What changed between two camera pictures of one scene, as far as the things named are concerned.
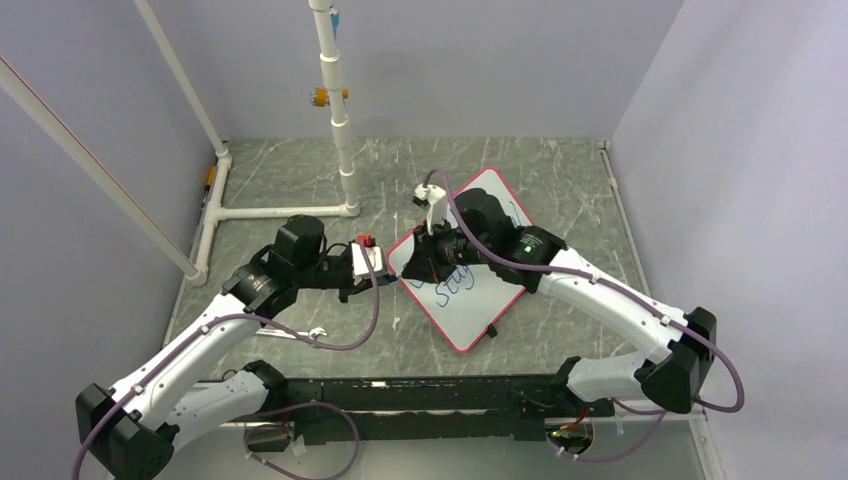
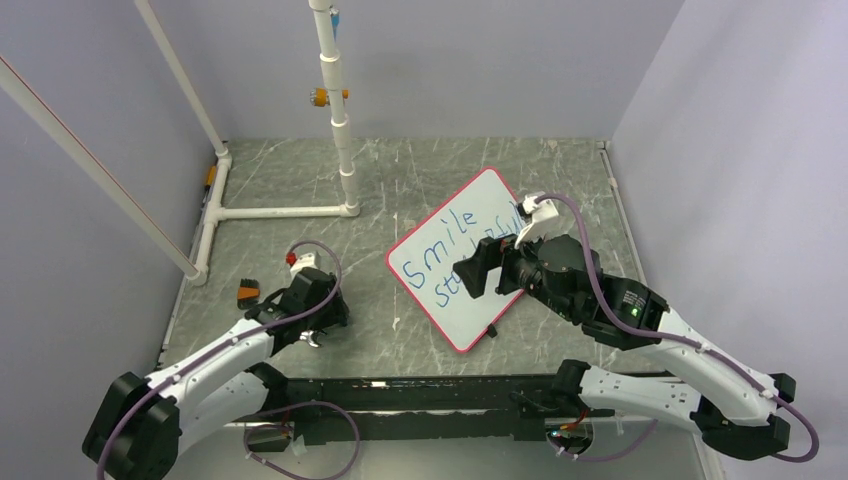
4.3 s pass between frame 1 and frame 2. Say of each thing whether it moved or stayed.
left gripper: moved
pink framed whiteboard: stayed
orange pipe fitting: stayed
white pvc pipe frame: stayed
